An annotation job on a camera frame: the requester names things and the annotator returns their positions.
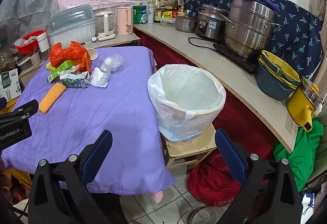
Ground yellow-green snack packet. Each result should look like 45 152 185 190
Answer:
46 59 75 83

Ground blue patterned cloth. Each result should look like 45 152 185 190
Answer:
183 0 324 79

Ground white lidded cup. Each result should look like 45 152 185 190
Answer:
36 32 49 53

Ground dark sauce bottle white label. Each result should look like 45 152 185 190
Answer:
154 0 162 23

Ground orange plastic bag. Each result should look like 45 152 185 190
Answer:
49 41 92 73

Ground black induction cooker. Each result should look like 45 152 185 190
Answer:
213 43 259 75

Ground steel rice cooker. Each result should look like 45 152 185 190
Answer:
195 4 229 42

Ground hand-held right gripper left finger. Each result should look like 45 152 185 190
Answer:
28 129 113 224

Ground dark red curtain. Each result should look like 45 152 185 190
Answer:
134 26 279 161

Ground yellow electric pot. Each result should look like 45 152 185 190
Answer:
286 76 324 133

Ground white tissue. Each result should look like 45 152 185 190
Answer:
91 67 111 87

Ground clear plastic bag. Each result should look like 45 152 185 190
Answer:
100 54 123 73

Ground yellow strainer bowls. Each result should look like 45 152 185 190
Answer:
259 50 301 87

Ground glass kettle white handle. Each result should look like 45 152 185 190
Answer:
95 11 116 41

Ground grey cooking pot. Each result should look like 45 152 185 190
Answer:
17 50 42 71

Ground red plastic basin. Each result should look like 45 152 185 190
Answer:
15 30 47 55

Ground beige side cabinet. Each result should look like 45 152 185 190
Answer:
83 32 142 50

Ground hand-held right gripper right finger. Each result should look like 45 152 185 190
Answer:
214 128 303 224

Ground steel bowl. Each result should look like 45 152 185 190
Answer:
175 11 198 33

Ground blue white bag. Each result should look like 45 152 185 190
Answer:
300 192 318 224

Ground white green printed box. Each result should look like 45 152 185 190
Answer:
0 68 22 101

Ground white dish box grey lid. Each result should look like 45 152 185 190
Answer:
48 5 96 43

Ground pink electric kettle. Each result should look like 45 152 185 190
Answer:
117 7 134 36

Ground bin with white plastic liner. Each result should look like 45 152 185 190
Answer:
147 64 227 143

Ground orange foam net sleeve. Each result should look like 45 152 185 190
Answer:
39 83 67 114

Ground black power cable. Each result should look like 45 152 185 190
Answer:
188 36 226 52

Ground green plastic bag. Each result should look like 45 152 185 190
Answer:
273 119 324 192

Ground large steel steamer pot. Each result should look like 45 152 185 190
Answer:
220 0 284 60

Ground green white milk carton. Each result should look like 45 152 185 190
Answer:
60 71 92 89

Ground grey striped cloth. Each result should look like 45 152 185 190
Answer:
0 0 61 44

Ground green tin can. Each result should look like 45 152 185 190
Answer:
133 5 148 25

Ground small wooden stool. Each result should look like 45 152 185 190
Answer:
161 123 218 169

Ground red cloth bag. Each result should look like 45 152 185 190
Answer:
186 155 256 207

